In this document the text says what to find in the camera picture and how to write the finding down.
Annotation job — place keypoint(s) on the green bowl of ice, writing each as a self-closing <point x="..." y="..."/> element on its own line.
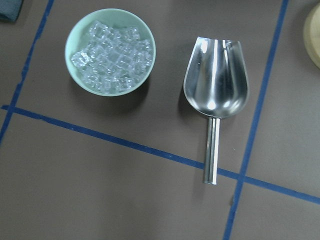
<point x="110" y="52"/>

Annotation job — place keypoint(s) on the metal ice scoop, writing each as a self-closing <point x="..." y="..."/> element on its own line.
<point x="216" y="85"/>

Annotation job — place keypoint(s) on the grey folded cloth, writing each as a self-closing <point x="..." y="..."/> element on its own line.
<point x="10" y="10"/>

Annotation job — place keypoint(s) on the wooden cutting board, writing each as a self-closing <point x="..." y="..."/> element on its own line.
<point x="311" y="35"/>

